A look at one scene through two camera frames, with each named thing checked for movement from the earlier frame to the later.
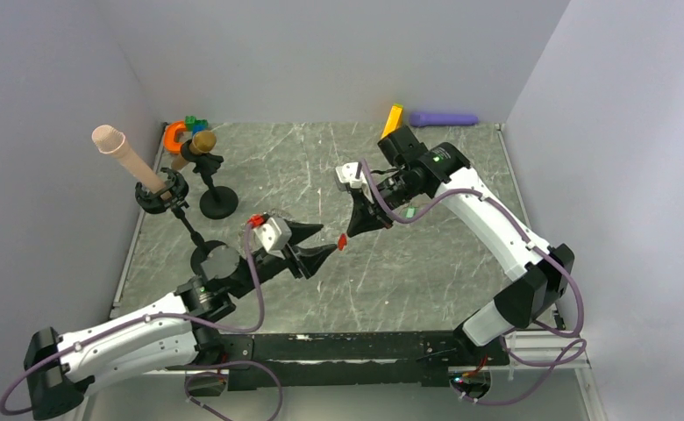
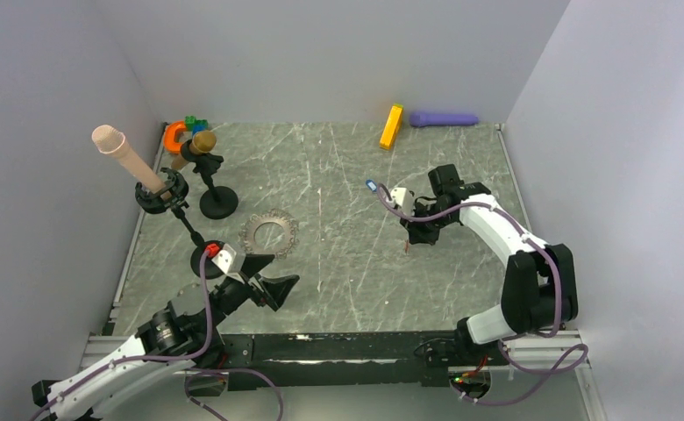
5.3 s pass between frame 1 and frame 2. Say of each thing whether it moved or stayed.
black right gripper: moved
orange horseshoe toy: stayed
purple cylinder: stayed
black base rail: stayed
